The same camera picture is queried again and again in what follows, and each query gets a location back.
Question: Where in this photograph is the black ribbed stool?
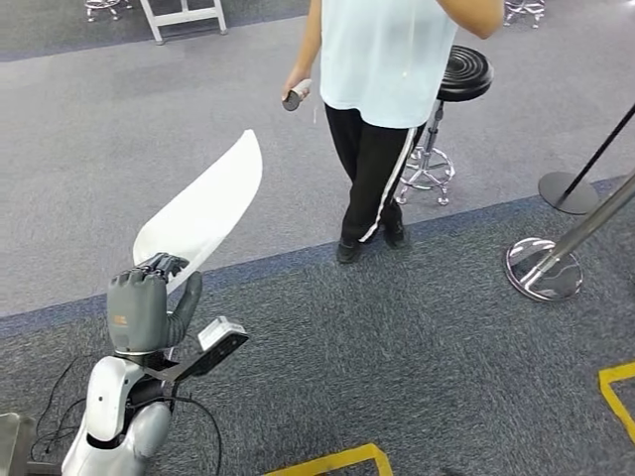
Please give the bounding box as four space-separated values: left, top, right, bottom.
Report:
395 44 496 207

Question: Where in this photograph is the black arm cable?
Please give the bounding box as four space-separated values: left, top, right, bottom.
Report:
171 394 223 476

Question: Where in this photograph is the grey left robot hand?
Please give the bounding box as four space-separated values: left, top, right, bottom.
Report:
106 252 204 356

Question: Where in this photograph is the grey handheld controller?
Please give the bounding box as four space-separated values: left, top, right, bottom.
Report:
282 78 314 113

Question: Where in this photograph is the white plastic car part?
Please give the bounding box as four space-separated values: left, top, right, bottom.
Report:
132 129 264 297

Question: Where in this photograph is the white metal table frame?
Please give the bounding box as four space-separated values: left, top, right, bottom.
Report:
138 0 229 46

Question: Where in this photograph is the person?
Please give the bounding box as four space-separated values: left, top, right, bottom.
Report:
281 0 504 266

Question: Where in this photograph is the chrome barrier stanchion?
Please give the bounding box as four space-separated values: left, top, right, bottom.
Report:
503 169 635 304

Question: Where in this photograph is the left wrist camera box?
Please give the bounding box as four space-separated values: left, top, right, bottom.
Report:
143 316 250 386

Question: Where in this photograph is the chrome stool base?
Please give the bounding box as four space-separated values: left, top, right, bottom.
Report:
83 0 134 22
503 0 547 29

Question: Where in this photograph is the yellow floor tape square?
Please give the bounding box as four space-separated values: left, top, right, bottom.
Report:
264 443 395 476
597 361 635 446

